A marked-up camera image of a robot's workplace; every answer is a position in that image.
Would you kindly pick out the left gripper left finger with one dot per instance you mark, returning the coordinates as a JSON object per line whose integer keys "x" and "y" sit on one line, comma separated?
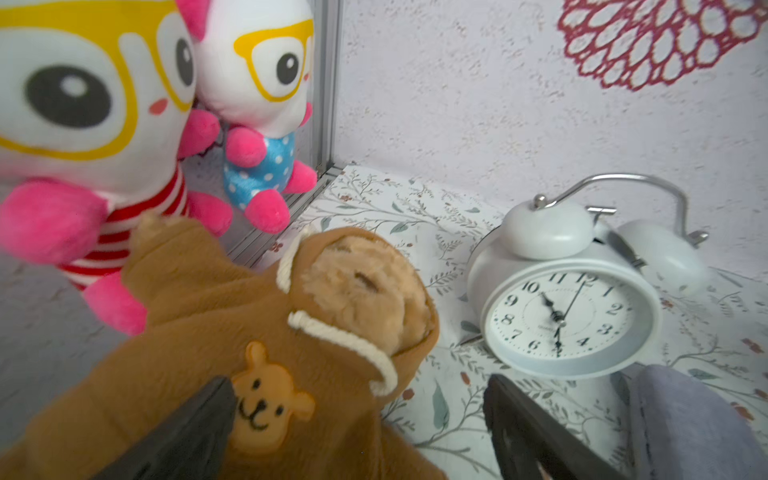
{"x": 190, "y": 443}

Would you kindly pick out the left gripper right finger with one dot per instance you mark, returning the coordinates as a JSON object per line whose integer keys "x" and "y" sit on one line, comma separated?
{"x": 530, "y": 444}

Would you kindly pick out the grey glasses case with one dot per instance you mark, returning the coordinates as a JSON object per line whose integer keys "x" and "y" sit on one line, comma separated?
{"x": 680, "y": 429}

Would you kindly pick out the brown teddy bear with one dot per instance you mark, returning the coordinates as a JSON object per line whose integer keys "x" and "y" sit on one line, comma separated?
{"x": 315, "y": 347}

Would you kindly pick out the white alarm clock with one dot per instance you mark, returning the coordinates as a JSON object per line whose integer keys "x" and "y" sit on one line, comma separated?
{"x": 559, "y": 293}

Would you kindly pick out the white pink plush doll front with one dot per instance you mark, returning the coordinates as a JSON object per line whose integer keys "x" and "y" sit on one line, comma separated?
{"x": 97, "y": 116}

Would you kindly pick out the white pink plush doll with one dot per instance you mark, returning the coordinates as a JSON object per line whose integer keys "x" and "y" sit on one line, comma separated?
{"x": 97, "y": 116}
{"x": 254, "y": 62}

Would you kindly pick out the white pink plush doll back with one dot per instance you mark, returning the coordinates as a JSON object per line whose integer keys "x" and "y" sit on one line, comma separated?
{"x": 254, "y": 62}

